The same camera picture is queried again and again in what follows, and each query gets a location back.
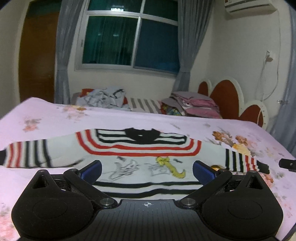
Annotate striped knit sweater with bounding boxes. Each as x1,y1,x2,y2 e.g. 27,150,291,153
1,128,269,199

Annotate crumpled grey patterned clothes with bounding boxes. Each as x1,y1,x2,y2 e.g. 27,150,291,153
75,87,131,111

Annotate stack of pink bedding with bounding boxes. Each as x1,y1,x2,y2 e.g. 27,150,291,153
161,91,222,119

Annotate pink floral bedspread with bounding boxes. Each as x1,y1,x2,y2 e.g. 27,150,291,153
1,98,295,240

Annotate red white headboard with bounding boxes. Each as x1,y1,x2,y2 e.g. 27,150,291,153
198,77,269,130

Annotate grey striped pillow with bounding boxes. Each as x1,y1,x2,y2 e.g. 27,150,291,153
126,97,161,114

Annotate brown wooden door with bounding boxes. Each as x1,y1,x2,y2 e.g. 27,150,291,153
18,1,62,102

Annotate right grey curtain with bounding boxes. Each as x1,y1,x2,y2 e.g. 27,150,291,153
172,0,214,92

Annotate grey curtain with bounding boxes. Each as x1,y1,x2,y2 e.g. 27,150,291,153
172,0,214,92
54,0,84,104

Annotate white air conditioner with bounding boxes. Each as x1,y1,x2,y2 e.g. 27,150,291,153
224,0,277,14

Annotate left grey curtain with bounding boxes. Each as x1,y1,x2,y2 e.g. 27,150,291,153
54,0,84,104

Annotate white wall cable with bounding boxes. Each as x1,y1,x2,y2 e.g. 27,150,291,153
255,12,282,103

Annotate aluminium frame window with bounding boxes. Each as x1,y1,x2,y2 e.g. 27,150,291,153
76,0,180,74

